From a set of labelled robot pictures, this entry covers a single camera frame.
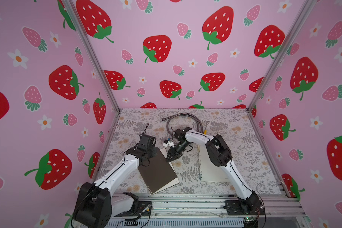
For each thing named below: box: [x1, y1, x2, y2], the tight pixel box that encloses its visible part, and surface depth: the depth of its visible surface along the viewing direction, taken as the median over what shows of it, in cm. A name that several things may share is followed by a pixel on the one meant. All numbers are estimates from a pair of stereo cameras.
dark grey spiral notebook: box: [137, 146, 180, 196], surface depth 86 cm
